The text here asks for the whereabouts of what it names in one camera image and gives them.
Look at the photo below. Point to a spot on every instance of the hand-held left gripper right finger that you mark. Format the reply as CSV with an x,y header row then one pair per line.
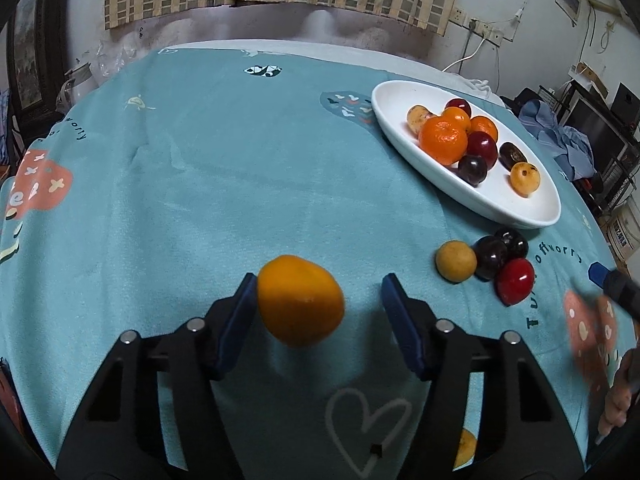
x,y
402,332

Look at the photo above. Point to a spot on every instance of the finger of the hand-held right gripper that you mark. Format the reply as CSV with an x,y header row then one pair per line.
x,y
620,290

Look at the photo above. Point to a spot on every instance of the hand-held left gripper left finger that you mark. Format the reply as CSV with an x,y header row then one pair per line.
x,y
234,332

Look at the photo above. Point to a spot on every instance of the small orange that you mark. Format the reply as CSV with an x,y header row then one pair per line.
x,y
457,117
486,127
300,300

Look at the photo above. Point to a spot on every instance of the white oval plate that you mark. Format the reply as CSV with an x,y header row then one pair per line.
x,y
505,200

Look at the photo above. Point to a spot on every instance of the yellow spotted loquat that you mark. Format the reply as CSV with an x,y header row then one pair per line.
x,y
525,177

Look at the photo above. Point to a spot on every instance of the dark purple plum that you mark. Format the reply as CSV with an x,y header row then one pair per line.
x,y
472,169

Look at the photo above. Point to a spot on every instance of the large mandarin orange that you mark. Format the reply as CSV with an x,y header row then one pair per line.
x,y
442,140

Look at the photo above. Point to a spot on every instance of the red plum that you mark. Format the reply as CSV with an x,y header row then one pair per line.
x,y
481,146
460,106

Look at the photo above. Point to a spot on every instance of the pale pink-blushed fruit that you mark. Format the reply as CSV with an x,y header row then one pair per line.
x,y
416,117

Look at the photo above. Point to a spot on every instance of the person's right hand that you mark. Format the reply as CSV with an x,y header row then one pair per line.
x,y
617,405

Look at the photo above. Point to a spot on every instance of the small yellow round fruit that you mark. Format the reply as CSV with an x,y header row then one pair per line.
x,y
455,260
466,447

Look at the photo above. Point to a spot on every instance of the bright red cherry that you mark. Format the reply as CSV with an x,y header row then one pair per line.
x,y
515,281

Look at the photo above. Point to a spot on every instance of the dark plum on table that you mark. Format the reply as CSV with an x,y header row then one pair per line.
x,y
514,241
490,257

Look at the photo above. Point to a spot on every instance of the teal printed blanket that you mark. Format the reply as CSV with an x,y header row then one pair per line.
x,y
175,210

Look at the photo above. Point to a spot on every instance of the blue clothes pile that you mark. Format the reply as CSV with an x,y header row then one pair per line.
x,y
555,137

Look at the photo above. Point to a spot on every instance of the black monitor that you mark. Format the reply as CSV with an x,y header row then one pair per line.
x,y
595,125

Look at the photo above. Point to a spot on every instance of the black speaker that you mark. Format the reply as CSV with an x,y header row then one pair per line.
x,y
627,102

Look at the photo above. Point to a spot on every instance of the cardboard box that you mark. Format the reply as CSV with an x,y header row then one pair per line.
x,y
592,77

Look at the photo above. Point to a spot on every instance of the white kettle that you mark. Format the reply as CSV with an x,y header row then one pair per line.
x,y
77,82

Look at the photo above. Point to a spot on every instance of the clear plastic bag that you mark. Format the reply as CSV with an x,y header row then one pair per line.
x,y
120,57

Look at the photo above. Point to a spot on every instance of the dark framed painting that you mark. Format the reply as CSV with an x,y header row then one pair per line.
x,y
30,40

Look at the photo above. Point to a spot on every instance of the white wall socket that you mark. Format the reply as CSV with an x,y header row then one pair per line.
x,y
460,16

